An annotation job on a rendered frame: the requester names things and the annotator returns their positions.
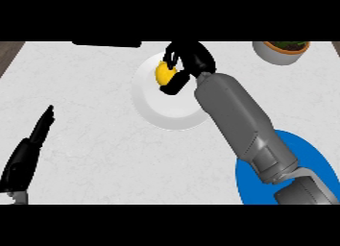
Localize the white plate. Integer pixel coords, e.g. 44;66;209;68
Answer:
131;52;210;132

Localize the blue plate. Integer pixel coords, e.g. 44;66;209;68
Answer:
234;129;340;206

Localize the black flat appliance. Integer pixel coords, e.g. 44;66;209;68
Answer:
70;41;143;49

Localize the yellow lemon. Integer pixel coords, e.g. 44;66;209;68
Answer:
154;61;179;86

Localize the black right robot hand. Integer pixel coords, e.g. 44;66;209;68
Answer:
159;41;218;96

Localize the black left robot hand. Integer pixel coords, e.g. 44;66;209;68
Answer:
0;105;57;194

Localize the white pot with plant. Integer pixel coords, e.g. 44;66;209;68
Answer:
250;41;312;66

